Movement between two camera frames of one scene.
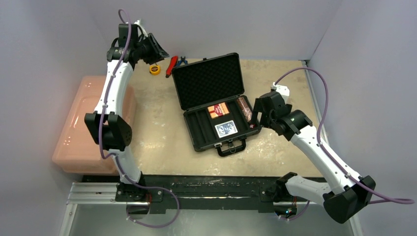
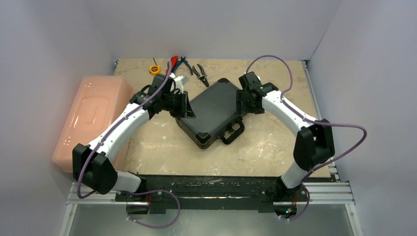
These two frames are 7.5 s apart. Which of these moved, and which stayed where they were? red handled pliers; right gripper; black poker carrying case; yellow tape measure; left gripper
Moved: black poker carrying case; right gripper; left gripper
Stayed: red handled pliers; yellow tape measure
